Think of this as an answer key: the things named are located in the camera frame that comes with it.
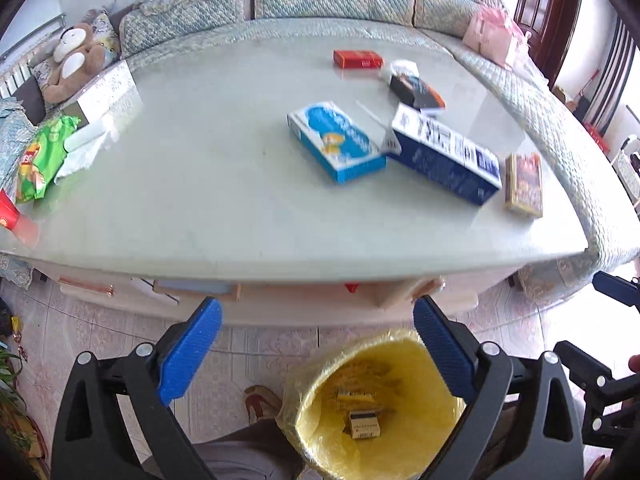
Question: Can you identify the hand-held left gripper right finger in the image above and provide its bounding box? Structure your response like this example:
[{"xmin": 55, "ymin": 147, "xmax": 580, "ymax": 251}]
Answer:
[{"xmin": 412, "ymin": 295, "xmax": 586, "ymax": 480}]

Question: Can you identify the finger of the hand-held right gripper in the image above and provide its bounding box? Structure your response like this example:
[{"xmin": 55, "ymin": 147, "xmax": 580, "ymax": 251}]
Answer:
[
  {"xmin": 554, "ymin": 340, "xmax": 640, "ymax": 450},
  {"xmin": 592, "ymin": 270, "xmax": 640, "ymax": 307}
]

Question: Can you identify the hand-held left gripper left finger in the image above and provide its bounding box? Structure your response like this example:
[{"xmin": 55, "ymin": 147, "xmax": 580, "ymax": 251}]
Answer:
[{"xmin": 50, "ymin": 296, "xmax": 223, "ymax": 480}]

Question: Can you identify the bin with yellow bag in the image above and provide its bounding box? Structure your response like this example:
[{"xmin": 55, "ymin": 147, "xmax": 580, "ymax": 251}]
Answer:
[{"xmin": 276, "ymin": 327, "xmax": 468, "ymax": 480}]

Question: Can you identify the dark blue white carton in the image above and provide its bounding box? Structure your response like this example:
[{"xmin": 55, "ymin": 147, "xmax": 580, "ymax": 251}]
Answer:
[{"xmin": 381, "ymin": 103, "xmax": 502, "ymax": 206}]

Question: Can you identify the light blue cardboard box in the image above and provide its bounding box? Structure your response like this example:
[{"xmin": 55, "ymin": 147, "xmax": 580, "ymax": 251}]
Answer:
[{"xmin": 286, "ymin": 101, "xmax": 387, "ymax": 185}]

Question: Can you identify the black orange cigarette pack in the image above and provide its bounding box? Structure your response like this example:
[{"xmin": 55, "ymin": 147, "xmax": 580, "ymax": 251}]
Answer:
[{"xmin": 389, "ymin": 74, "xmax": 447, "ymax": 113}]

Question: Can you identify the person's shoe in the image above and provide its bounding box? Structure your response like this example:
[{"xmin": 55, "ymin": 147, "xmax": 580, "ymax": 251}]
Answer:
[{"xmin": 243, "ymin": 385, "xmax": 283, "ymax": 421}]

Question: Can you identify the small tan cigarette pack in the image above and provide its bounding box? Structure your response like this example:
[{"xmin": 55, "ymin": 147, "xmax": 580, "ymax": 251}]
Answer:
[{"xmin": 348, "ymin": 409, "xmax": 383, "ymax": 440}]

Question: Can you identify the white coffee table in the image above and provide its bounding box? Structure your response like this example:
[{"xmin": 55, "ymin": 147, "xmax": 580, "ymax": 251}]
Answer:
[{"xmin": 0, "ymin": 17, "xmax": 591, "ymax": 328}]

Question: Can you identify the gold red cigarette pack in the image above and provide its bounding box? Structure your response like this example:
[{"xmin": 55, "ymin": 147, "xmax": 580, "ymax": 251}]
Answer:
[{"xmin": 504, "ymin": 152, "xmax": 544, "ymax": 219}]

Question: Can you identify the green potted plant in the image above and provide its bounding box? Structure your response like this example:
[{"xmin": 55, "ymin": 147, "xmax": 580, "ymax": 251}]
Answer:
[{"xmin": 0, "ymin": 350, "xmax": 28, "ymax": 411}]

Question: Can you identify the red packet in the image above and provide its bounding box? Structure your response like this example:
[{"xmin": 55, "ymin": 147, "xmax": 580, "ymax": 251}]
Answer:
[{"xmin": 0, "ymin": 190, "xmax": 40, "ymax": 247}]

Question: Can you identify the green chip bag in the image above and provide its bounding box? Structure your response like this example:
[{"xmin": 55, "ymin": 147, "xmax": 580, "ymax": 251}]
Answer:
[{"xmin": 15, "ymin": 115, "xmax": 81, "ymax": 204}]

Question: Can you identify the silver patterned box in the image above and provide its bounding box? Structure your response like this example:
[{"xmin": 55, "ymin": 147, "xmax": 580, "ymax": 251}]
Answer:
[{"xmin": 60, "ymin": 60, "xmax": 143, "ymax": 128}]

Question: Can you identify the pink plastic bag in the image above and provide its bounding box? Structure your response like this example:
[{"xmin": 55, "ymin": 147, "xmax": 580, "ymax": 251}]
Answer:
[{"xmin": 462, "ymin": 5, "xmax": 531, "ymax": 70}]

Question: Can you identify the dark wooden door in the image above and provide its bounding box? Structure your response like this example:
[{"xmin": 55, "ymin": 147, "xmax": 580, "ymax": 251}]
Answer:
[{"xmin": 512, "ymin": 0, "xmax": 586, "ymax": 86}]

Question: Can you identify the brown teddy bear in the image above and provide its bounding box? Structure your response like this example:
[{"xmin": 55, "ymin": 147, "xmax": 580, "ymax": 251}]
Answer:
[{"xmin": 27, "ymin": 22, "xmax": 108, "ymax": 103}]

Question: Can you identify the white radiator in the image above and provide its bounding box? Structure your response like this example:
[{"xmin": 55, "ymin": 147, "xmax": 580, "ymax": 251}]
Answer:
[{"xmin": 0, "ymin": 62, "xmax": 33, "ymax": 101}]

